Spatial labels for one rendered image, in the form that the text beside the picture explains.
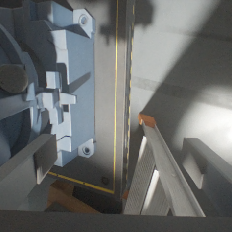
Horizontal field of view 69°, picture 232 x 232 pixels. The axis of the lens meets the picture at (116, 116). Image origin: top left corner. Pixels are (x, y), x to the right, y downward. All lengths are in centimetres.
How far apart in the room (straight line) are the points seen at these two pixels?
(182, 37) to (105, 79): 46
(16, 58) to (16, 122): 15
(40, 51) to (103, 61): 21
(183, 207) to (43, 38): 60
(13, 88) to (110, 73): 34
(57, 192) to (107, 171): 63
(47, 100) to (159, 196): 46
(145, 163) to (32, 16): 70
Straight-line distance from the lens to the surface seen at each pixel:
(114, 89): 62
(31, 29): 62
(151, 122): 88
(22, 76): 39
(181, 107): 93
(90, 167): 78
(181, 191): 55
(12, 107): 38
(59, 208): 134
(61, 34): 54
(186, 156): 17
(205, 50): 92
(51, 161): 17
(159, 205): 65
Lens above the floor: 92
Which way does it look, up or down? 63 degrees down
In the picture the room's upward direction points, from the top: 119 degrees counter-clockwise
